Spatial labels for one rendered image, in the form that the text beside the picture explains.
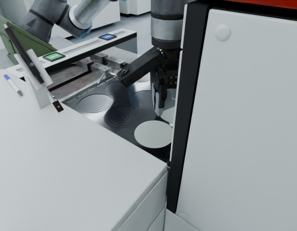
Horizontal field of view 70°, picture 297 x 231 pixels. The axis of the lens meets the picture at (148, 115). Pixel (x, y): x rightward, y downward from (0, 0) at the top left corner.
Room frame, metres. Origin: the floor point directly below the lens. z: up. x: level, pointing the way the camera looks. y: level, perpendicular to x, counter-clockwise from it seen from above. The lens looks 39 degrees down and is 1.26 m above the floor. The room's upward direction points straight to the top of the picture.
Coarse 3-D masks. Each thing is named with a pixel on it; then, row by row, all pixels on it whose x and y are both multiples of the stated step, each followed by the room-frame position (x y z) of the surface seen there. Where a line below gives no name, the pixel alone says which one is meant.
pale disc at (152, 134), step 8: (136, 128) 0.40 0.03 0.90; (144, 128) 0.40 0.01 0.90; (152, 128) 0.40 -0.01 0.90; (160, 128) 0.40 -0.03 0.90; (168, 128) 0.40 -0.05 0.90; (136, 136) 0.37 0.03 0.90; (144, 136) 0.37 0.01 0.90; (152, 136) 0.37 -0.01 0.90; (160, 136) 0.37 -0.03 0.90; (168, 136) 0.37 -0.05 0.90; (144, 144) 0.34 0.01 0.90; (152, 144) 0.34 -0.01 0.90; (160, 144) 0.34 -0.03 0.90
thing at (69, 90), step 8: (112, 72) 0.75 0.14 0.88; (80, 80) 0.69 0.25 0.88; (88, 80) 0.69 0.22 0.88; (96, 80) 0.69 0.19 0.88; (64, 88) 0.63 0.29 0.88; (72, 88) 0.63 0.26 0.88; (80, 88) 0.63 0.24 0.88; (88, 88) 0.64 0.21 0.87; (56, 96) 0.58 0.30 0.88; (64, 96) 0.58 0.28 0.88; (72, 96) 0.58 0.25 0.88
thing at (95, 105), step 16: (112, 80) 0.65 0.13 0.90; (144, 80) 0.65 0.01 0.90; (96, 96) 0.55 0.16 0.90; (112, 96) 0.55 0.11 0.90; (128, 96) 0.55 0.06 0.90; (144, 96) 0.55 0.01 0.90; (80, 112) 0.47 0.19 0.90; (96, 112) 0.47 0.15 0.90; (112, 112) 0.47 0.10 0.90; (128, 112) 0.47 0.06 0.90; (144, 112) 0.47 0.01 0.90; (112, 128) 0.40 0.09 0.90; (128, 128) 0.40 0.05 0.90
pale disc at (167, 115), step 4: (172, 108) 0.49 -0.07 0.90; (164, 112) 0.47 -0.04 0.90; (168, 112) 0.47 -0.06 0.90; (172, 112) 0.47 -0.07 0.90; (160, 116) 0.45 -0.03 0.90; (164, 116) 0.45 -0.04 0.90; (168, 116) 0.45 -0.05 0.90; (172, 116) 0.45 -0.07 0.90; (168, 120) 0.43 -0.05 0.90; (172, 120) 0.43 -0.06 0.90
